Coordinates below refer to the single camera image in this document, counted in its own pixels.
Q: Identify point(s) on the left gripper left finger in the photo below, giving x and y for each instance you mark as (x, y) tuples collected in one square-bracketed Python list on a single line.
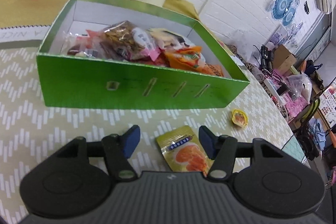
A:
[(117, 150)]

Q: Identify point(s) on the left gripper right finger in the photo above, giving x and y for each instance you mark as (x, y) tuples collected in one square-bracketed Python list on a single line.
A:
[(221, 150)]

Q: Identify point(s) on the yellow dried fruit packet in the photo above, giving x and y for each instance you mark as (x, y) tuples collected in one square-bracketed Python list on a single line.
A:
[(183, 151)]

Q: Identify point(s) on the orange snack packet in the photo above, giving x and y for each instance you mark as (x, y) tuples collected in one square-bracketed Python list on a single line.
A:
[(187, 59)]

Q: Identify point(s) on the pink snack packet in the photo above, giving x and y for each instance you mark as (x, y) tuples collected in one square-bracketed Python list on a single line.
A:
[(141, 45)]

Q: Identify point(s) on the cracker snack packet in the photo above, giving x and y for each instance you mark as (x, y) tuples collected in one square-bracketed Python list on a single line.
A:
[(170, 41)]

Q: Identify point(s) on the yellow jelly cup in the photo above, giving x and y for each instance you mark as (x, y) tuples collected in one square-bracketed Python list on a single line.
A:
[(239, 118)]

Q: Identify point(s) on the green cardboard box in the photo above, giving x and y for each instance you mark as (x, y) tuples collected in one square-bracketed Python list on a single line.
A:
[(92, 83)]

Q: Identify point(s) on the clear plastic bag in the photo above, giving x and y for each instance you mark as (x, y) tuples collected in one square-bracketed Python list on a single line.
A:
[(299, 86)]

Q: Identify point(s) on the brown cardboard box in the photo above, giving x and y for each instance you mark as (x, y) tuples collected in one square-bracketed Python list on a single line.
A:
[(283, 60)]

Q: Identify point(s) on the olive yellow cloth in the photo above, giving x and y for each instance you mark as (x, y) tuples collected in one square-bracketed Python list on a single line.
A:
[(15, 13)]

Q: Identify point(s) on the blue wall decoration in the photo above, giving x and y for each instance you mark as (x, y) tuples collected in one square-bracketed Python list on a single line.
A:
[(280, 8)]

